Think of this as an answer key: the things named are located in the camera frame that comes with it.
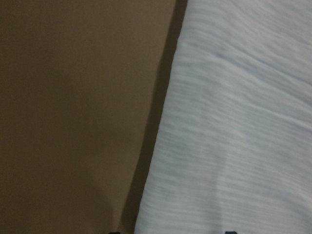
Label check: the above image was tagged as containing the light blue striped shirt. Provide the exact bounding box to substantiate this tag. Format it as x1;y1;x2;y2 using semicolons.
135;0;312;234

